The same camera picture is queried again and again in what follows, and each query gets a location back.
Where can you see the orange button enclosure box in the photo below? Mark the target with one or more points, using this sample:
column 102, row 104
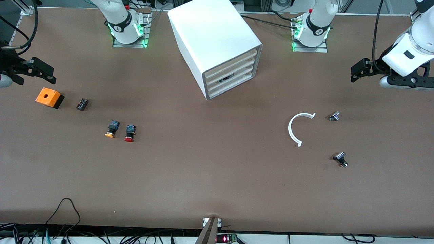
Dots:
column 52, row 98

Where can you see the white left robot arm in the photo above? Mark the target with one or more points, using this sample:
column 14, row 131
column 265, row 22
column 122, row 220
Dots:
column 317, row 20

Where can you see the white drawer cabinet housing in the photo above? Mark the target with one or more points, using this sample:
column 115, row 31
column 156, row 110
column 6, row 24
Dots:
column 210, row 30

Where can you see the small black contact block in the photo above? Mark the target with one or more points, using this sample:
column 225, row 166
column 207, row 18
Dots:
column 82, row 104

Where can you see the small silver knob part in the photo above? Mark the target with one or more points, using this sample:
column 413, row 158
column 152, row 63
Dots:
column 334, row 116

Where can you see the aluminium frame profile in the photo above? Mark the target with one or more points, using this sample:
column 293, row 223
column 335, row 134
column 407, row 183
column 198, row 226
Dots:
column 414, row 17
column 27, row 10

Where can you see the white curved plastic arc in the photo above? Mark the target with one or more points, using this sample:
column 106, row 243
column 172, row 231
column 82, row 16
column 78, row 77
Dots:
column 289, row 130

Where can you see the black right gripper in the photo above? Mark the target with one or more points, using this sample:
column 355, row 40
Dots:
column 9, row 62

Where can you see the white plastic drawer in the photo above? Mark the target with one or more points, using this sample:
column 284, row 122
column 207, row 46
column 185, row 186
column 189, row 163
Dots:
column 237, row 69
column 237, row 83
column 237, row 76
column 237, row 63

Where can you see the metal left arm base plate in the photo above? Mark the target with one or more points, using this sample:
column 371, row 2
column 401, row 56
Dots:
column 322, row 49

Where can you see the small device with red light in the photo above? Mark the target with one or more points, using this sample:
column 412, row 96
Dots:
column 223, row 239

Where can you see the red mushroom push button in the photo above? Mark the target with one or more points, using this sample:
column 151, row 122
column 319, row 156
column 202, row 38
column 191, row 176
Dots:
column 130, row 130

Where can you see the yellow mushroom push button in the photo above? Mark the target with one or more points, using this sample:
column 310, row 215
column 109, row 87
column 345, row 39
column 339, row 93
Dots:
column 113, row 127

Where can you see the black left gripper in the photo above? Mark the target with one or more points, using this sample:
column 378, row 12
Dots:
column 379, row 66

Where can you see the grey metal bracket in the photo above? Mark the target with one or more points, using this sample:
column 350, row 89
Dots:
column 208, row 234

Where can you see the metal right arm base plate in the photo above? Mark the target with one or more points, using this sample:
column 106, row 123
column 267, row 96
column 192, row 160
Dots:
column 118, row 45

